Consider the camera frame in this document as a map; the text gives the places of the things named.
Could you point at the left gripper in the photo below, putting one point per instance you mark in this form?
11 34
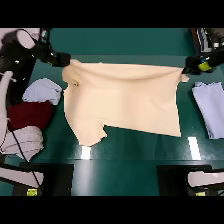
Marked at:
61 59

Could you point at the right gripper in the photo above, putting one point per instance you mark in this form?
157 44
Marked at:
193 65

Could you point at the cream T-shirt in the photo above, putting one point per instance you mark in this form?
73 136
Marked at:
126 100

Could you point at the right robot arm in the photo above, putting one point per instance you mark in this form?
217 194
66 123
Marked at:
218 56

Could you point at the pale blue garment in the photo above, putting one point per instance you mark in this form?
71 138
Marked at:
43 90

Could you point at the folded lavender garment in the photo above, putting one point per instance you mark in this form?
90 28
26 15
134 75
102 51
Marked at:
211 106

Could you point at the dark red garment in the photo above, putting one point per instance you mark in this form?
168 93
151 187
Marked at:
30 115

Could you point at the pale pink knit garment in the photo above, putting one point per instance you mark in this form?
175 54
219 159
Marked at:
28 141

